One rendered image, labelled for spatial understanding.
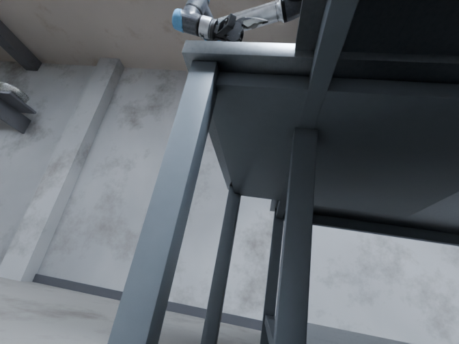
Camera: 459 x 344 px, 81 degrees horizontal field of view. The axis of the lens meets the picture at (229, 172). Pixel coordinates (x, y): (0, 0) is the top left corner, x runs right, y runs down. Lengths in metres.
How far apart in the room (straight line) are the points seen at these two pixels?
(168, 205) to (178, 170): 0.07
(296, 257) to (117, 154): 3.21
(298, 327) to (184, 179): 0.37
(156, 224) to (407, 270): 2.82
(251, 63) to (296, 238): 0.41
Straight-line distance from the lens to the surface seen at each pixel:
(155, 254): 0.48
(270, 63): 0.64
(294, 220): 0.65
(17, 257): 3.65
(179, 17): 1.16
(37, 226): 3.61
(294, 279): 0.63
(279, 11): 1.23
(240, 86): 0.64
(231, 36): 1.11
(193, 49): 0.66
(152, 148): 3.49
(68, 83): 4.81
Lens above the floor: 0.33
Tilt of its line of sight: 22 degrees up
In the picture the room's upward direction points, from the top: 11 degrees clockwise
